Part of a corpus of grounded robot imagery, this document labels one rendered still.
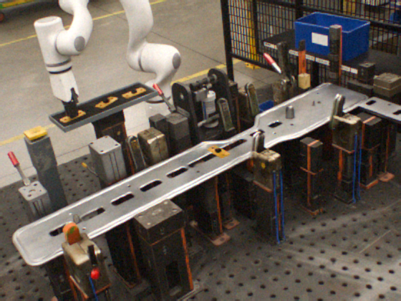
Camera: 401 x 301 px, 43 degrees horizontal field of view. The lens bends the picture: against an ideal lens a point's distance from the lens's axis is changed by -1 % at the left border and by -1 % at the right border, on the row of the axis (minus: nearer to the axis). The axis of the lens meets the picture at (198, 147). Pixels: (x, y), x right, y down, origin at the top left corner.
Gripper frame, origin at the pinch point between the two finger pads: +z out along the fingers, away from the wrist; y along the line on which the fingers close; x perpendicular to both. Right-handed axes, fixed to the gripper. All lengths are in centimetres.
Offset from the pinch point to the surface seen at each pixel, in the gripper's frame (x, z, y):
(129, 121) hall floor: 130, 119, -182
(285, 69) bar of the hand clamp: 79, 8, 28
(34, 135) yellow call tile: -15.0, 2.4, 0.3
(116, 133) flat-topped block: 12.3, 13.2, 4.7
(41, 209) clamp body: -26.1, 17.4, 18.2
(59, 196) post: -13.2, 27.7, 1.1
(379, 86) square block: 99, 16, 57
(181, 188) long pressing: 9.2, 18.8, 42.8
